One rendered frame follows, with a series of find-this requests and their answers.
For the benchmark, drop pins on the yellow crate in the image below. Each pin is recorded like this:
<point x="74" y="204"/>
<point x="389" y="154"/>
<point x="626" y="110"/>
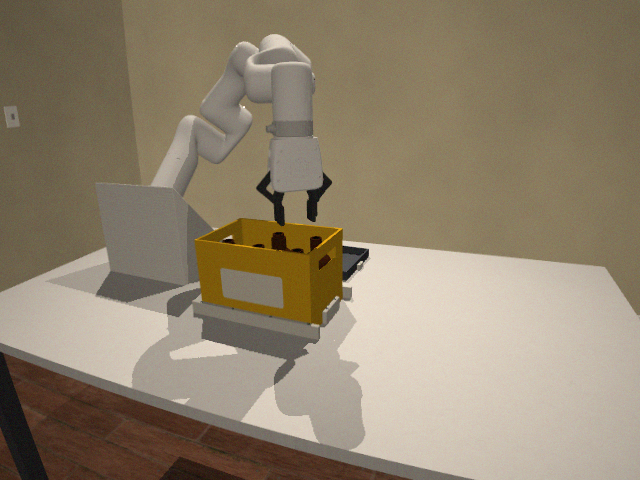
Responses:
<point x="272" y="282"/>

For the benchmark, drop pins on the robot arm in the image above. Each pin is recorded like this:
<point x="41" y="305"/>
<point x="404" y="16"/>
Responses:
<point x="293" y="85"/>

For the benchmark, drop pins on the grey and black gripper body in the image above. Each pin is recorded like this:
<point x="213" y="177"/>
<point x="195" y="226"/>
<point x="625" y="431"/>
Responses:
<point x="298" y="167"/>

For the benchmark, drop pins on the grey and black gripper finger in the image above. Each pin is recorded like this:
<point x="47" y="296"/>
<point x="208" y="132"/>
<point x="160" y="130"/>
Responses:
<point x="314" y="197"/>
<point x="276" y="199"/>

